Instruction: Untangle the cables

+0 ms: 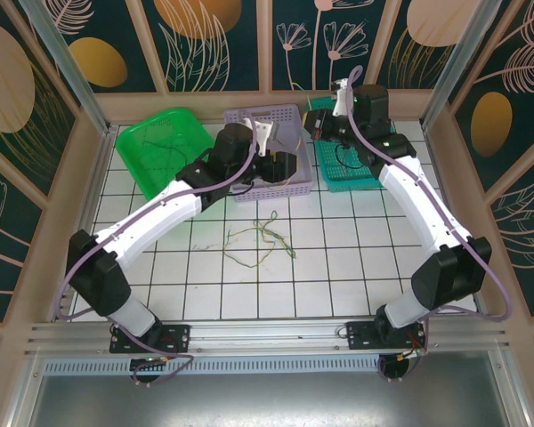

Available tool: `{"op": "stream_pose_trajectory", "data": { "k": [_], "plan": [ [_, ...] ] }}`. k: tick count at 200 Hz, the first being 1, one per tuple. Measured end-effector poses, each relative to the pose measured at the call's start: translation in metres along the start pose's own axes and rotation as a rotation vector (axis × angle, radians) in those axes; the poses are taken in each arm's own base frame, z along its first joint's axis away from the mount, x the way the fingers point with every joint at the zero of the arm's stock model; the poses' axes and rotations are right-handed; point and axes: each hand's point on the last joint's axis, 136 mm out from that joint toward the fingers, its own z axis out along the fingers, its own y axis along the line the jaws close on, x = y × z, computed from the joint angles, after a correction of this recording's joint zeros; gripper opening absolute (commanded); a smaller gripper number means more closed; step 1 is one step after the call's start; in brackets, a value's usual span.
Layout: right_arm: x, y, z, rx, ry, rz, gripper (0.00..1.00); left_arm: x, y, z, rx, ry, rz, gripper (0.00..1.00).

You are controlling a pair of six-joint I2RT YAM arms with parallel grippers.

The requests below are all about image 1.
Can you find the lilac plastic basket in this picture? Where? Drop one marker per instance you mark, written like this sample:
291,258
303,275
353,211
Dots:
285,116

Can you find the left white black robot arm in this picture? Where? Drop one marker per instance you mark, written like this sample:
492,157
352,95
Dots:
151,222

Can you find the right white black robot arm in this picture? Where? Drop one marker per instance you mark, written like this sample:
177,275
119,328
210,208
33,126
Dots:
418,204

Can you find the teal plastic basket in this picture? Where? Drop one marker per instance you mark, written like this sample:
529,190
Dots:
338,178

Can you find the green plastic basket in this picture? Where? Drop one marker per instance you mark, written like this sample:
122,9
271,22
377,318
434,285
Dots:
151,142

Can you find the grey metal sheet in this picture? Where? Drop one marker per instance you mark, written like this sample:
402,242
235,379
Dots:
267,400

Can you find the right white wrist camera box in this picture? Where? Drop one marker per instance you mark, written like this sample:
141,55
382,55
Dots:
340,102

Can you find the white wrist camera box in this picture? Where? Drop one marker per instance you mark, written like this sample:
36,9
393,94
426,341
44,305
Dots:
263,133
340,102

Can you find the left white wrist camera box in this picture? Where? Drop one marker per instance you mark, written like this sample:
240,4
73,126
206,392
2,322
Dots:
263,133

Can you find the aluminium corner post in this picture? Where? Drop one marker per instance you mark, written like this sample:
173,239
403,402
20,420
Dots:
76,75
456,66

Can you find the aluminium side rail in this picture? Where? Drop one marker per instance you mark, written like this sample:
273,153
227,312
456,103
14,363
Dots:
442,178
97,178

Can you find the aluminium mounting rail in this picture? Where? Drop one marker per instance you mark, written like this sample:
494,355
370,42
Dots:
267,333

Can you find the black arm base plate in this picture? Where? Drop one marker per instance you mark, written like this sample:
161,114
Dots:
360,335
178,338

